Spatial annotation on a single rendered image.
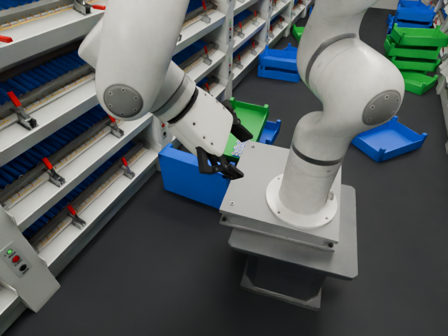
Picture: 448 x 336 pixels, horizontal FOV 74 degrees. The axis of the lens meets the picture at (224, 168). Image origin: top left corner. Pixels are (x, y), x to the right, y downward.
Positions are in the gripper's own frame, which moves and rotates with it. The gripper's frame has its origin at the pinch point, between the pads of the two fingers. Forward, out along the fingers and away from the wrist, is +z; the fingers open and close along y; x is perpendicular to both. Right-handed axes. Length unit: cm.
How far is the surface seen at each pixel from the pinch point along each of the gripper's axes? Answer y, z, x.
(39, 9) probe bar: -25, -43, -35
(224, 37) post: -108, 17, -56
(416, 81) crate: -159, 138, 5
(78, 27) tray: -29, -35, -35
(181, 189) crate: -21, 27, -63
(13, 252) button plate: 23, -15, -60
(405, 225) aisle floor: -26, 89, 3
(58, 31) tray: -23, -37, -34
